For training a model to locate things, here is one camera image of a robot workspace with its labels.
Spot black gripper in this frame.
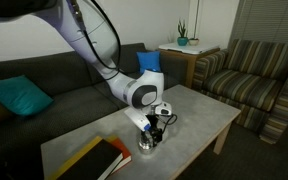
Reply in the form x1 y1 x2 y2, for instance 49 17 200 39
140 114 165 148

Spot round silver lid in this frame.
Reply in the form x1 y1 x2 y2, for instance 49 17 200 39
139 136 162 150

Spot round silver container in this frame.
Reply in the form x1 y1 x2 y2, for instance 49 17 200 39
137 133 164 155

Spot orange book yellow spine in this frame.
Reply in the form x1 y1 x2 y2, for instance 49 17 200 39
105 134 132 174

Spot black book yellow spine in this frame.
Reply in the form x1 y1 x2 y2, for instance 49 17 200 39
47 135 124 180

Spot wooden coffee table leg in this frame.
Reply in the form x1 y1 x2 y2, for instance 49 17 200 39
213 122 234 155

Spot blue square cushion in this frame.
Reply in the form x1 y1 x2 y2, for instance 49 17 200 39
136 50 162 75

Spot wooden side table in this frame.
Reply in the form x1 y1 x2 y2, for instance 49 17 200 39
157 47 221 90

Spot dark grey patterned sofa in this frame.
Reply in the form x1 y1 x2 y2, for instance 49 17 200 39
0 42 189 180

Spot white flat board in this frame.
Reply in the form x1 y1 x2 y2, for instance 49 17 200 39
158 42 220 56

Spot teal pot with plant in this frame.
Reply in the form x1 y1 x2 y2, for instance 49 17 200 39
177 19 190 47

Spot small white plant pot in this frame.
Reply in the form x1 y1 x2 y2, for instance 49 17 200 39
188 0 201 47

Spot striped armchair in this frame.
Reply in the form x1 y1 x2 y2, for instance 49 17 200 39
192 39 288 145

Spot teal cushion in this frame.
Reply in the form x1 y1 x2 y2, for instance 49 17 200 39
0 75 54 117

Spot grey window blinds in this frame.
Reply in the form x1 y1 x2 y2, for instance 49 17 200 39
228 0 288 61

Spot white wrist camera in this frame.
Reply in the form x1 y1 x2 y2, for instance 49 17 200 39
150 102 173 117

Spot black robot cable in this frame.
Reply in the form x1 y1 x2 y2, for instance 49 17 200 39
67 0 179 135

